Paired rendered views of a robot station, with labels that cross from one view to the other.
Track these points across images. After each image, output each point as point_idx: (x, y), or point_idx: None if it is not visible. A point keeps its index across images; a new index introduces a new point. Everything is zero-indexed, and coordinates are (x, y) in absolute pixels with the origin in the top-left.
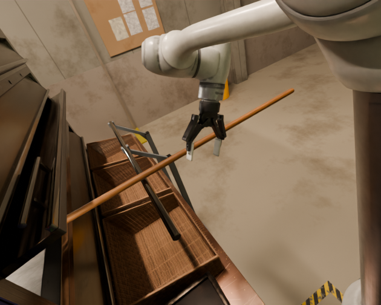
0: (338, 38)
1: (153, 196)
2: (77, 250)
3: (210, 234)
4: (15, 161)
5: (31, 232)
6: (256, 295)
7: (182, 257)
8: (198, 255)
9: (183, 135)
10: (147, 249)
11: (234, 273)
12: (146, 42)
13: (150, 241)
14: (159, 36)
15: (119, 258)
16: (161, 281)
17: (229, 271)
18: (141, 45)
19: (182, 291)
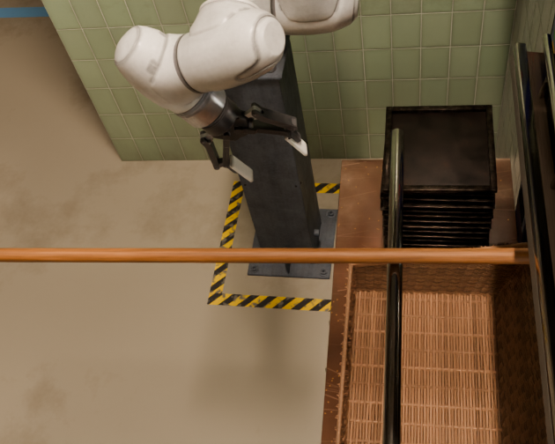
0: None
1: (395, 203)
2: None
3: (328, 357)
4: None
5: None
6: (338, 235)
7: (409, 355)
8: (380, 334)
9: (292, 124)
10: (477, 425)
11: (342, 274)
12: (264, 12)
13: (462, 439)
14: (236, 12)
15: (535, 362)
16: (472, 340)
17: (347, 281)
18: (270, 20)
19: (432, 188)
